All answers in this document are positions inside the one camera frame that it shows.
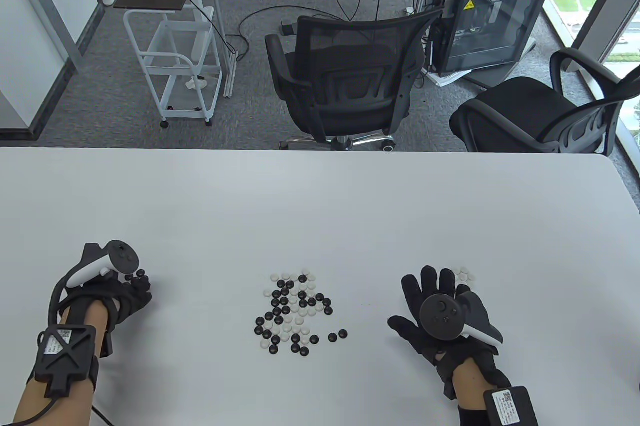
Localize black mesh office chair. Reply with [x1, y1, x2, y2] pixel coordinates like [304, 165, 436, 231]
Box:
[265, 7, 446, 152]

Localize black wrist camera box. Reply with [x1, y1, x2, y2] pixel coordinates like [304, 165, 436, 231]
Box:
[483, 386, 540, 426]
[33, 326, 99, 398]

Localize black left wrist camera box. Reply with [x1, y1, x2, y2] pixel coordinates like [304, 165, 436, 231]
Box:
[33, 326, 99, 398]

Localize black white right hand controller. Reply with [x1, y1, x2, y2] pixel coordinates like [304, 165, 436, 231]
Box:
[419, 291, 503, 347]

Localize person's right hand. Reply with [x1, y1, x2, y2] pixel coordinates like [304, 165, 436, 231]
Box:
[388, 266, 511, 402]

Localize white papers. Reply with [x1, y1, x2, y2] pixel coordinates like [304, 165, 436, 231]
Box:
[425, 69, 473, 87]

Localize black white hand controller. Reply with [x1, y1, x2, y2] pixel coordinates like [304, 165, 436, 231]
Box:
[419, 291, 503, 347]
[66, 240, 140, 289]

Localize black looped floor cable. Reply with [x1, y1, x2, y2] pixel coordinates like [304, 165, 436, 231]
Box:
[239, 5, 346, 63]

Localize black glass computer tower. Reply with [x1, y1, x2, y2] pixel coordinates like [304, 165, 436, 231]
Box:
[431, 0, 553, 74]

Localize person's left forearm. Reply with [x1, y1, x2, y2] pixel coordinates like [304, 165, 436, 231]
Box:
[12, 302, 109, 426]

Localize black office chair curved armrests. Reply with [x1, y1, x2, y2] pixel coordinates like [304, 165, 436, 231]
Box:
[449, 48, 640, 154]

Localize black white left hand controller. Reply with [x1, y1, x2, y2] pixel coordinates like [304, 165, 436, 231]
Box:
[66, 240, 140, 289]

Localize white rolling cart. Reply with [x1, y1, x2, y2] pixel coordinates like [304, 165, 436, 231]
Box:
[123, 6, 223, 128]

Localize person's left hand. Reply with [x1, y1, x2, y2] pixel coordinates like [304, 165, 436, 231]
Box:
[50, 271, 153, 359]

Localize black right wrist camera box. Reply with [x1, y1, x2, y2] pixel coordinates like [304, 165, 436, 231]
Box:
[483, 386, 540, 426]

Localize group of white Go stones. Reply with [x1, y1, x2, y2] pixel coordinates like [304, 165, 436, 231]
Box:
[452, 266, 477, 290]

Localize pile of mixed Go stones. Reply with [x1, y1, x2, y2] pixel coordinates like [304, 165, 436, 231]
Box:
[254, 269, 349, 356]

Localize aluminium profile rods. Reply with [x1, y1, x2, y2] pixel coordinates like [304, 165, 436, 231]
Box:
[202, 0, 238, 97]

